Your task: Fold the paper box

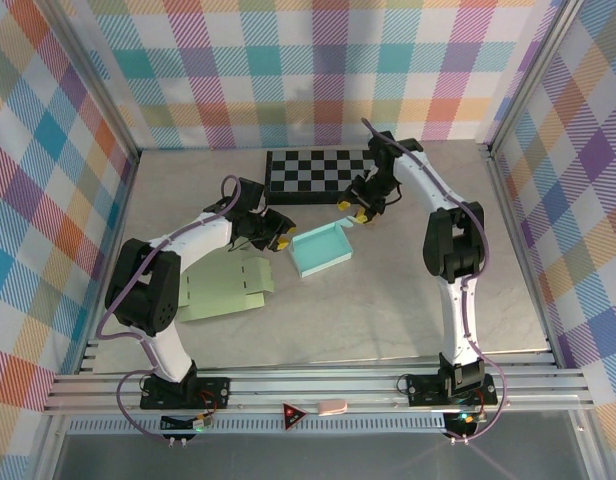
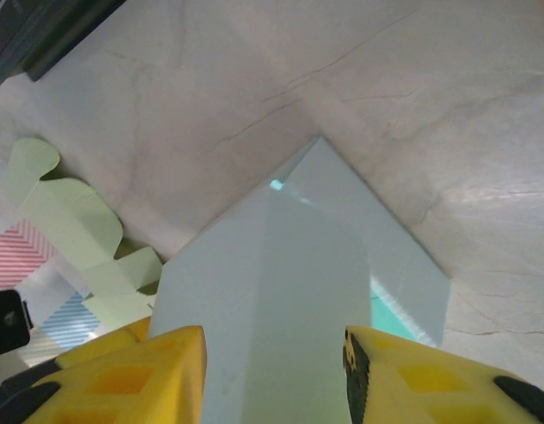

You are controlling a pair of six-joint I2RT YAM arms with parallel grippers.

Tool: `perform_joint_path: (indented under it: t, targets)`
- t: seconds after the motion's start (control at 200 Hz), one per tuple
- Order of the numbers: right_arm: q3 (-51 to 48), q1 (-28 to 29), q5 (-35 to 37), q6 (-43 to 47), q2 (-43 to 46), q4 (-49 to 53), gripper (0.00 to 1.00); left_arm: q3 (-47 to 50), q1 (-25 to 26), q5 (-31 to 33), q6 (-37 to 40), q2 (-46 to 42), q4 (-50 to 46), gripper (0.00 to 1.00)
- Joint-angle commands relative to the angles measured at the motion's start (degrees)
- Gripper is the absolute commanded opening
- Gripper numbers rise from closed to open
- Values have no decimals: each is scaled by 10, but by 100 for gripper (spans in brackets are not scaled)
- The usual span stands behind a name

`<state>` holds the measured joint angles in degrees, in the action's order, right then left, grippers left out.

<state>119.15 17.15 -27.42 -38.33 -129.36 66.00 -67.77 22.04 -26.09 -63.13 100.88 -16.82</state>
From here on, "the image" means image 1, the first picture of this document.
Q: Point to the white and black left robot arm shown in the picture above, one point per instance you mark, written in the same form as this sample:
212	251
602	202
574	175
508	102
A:
208	235

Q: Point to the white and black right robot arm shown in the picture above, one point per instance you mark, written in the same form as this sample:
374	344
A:
458	320

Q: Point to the grey metal panel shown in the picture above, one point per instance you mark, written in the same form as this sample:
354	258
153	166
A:
308	457

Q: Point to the aluminium frame post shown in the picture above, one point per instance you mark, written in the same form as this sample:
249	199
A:
533	80
88	85

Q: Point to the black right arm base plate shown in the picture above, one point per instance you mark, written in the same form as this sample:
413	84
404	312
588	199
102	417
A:
423	387

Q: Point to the light green paper box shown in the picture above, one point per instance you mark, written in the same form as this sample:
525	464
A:
223	300

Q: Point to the red triangle button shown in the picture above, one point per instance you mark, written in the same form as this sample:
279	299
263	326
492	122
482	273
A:
294	414

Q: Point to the pink oval device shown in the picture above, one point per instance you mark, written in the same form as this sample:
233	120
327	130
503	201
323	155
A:
331	406

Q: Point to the light blue paper box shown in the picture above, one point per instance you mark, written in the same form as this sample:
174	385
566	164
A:
320	250

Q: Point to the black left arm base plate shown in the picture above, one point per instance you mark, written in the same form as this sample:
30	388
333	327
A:
215	390

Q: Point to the aluminium front frame rail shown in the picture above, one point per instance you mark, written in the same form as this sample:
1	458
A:
338	387

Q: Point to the black and silver chessboard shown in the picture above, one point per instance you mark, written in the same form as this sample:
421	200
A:
308	172

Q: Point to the small circuit board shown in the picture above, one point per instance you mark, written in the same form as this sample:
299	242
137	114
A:
465	419
200	425

